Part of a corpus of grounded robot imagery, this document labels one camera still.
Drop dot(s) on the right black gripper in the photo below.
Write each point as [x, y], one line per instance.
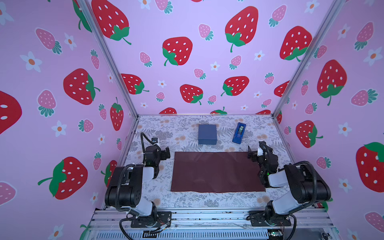
[254, 155]

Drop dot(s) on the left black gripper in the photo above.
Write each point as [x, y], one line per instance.
[163, 153]

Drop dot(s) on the maroon wrapping paper sheet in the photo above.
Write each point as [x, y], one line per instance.
[220, 172]

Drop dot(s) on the blue gift box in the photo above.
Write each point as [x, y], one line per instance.
[207, 135]

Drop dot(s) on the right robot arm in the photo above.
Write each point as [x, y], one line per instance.
[306, 188]

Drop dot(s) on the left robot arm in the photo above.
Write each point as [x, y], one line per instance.
[124, 192]

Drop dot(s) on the blue tape dispenser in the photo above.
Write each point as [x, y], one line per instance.
[239, 133]

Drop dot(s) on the floral table mat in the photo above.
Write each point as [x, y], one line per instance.
[180, 134]

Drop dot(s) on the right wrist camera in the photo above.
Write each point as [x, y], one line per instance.
[260, 152]

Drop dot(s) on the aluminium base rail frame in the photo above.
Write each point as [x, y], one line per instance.
[213, 224]

